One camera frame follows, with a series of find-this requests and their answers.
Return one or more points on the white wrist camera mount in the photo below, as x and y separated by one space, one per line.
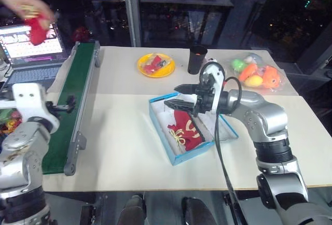
29 98
219 79

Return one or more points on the dark rounded shape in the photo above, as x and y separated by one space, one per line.
198 210
133 209

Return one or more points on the clear plastic toy bag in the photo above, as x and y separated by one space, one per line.
280 79

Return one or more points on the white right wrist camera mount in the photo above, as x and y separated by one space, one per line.
219 79

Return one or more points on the blue cardboard shoebox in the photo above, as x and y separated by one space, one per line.
181 155

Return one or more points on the green conveyor belt grey frame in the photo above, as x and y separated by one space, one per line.
72 98

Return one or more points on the red items in clear bag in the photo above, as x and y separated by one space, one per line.
153 64

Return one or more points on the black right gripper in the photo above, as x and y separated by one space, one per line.
206 100

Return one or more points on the colourful toy pile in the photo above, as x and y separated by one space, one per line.
10 121

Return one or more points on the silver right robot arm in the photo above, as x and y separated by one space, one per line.
267 121

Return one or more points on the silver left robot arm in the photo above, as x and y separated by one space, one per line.
23 144

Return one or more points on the yellow round plate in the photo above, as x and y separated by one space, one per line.
166 70

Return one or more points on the metal window pillar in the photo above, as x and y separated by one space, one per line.
131 10

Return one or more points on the green toy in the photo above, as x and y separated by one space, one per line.
238 64

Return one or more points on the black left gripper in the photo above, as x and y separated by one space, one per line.
55 107

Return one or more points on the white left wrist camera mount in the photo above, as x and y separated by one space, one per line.
29 98

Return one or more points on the red cloth shoe gold print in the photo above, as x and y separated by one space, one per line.
186 131

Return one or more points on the yellow lemon toy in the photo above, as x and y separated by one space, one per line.
253 81

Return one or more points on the orange carrot toy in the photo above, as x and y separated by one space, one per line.
247 71

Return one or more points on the person's bare hand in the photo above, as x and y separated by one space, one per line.
23 2

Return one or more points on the orange fish toy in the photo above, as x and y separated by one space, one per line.
271 77

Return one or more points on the black plastic cup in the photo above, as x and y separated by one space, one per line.
195 61

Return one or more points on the open grey laptop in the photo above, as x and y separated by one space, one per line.
31 61

